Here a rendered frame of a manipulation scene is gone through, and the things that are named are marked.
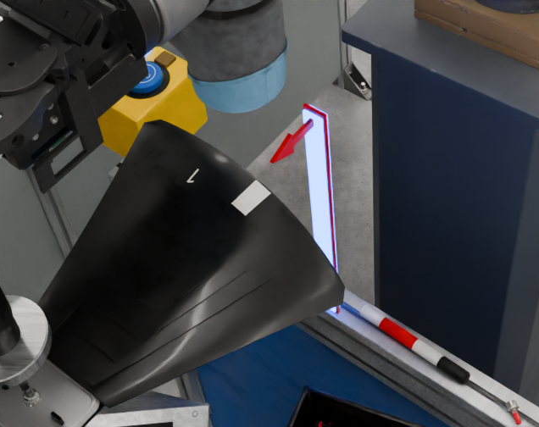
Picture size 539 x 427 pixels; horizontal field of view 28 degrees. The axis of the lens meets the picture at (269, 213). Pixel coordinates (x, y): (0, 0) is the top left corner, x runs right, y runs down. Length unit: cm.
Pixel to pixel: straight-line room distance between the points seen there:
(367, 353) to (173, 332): 43
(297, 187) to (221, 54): 166
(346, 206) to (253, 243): 151
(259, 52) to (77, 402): 29
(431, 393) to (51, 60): 70
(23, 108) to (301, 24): 175
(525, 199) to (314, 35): 113
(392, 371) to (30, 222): 89
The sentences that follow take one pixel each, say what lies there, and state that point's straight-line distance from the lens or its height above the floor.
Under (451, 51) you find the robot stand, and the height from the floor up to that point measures 100.
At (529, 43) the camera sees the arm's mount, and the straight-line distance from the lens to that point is 124.
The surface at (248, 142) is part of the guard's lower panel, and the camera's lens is 235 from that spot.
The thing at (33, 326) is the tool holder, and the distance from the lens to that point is 75.
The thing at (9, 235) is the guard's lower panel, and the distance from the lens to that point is 189.
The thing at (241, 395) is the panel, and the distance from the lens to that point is 169.
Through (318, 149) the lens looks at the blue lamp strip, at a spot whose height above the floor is 115.
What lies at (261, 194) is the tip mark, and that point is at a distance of 90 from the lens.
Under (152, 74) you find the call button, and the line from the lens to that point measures 115.
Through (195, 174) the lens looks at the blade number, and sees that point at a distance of 90.
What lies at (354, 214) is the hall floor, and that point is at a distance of 236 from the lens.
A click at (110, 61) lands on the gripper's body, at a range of 68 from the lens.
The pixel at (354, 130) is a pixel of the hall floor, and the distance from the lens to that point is 251.
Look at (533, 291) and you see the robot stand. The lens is 153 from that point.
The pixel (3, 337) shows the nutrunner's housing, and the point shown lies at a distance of 73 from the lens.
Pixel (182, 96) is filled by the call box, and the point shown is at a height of 105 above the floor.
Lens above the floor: 189
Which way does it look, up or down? 53 degrees down
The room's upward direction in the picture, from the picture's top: 8 degrees counter-clockwise
